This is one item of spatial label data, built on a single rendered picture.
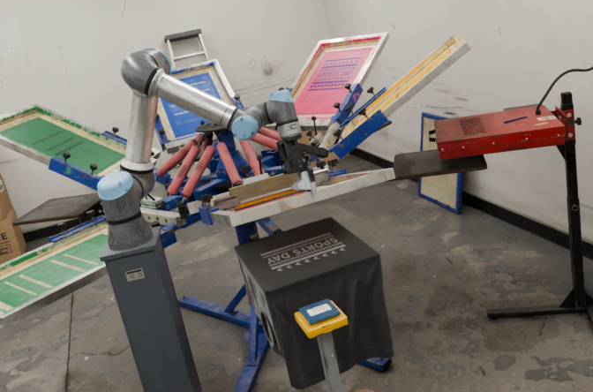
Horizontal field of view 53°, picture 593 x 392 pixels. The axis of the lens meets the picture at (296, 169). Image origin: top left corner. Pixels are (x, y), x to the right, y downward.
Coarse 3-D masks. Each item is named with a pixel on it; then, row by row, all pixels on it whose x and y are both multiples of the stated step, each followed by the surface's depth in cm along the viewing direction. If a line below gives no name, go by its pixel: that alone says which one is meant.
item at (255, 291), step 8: (240, 256) 237; (240, 264) 246; (248, 272) 226; (248, 280) 235; (256, 280) 214; (248, 288) 251; (256, 288) 218; (248, 296) 253; (256, 296) 229; (264, 296) 206; (256, 304) 240; (264, 304) 214; (256, 312) 245; (264, 312) 216; (264, 320) 226; (264, 328) 226; (272, 328) 213; (272, 336) 212; (272, 344) 217; (280, 352) 219
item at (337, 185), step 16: (352, 176) 231; (368, 176) 200; (384, 176) 202; (304, 192) 197; (320, 192) 196; (336, 192) 197; (256, 208) 190; (272, 208) 191; (288, 208) 193; (224, 224) 203; (240, 224) 188
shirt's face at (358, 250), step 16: (320, 224) 253; (336, 224) 250; (256, 240) 250; (272, 240) 246; (288, 240) 243; (352, 240) 231; (256, 256) 234; (336, 256) 220; (352, 256) 217; (368, 256) 215; (256, 272) 220; (272, 272) 217; (288, 272) 215; (304, 272) 212; (320, 272) 210; (272, 288) 205
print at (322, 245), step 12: (312, 240) 238; (324, 240) 236; (336, 240) 234; (276, 252) 234; (288, 252) 232; (300, 252) 230; (312, 252) 228; (324, 252) 226; (336, 252) 224; (276, 264) 223; (288, 264) 221; (300, 264) 219
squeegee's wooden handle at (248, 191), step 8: (280, 176) 253; (288, 176) 254; (248, 184) 249; (256, 184) 250; (264, 184) 251; (272, 184) 252; (280, 184) 253; (288, 184) 254; (232, 192) 247; (240, 192) 248; (248, 192) 249; (256, 192) 250; (264, 192) 251; (240, 200) 248
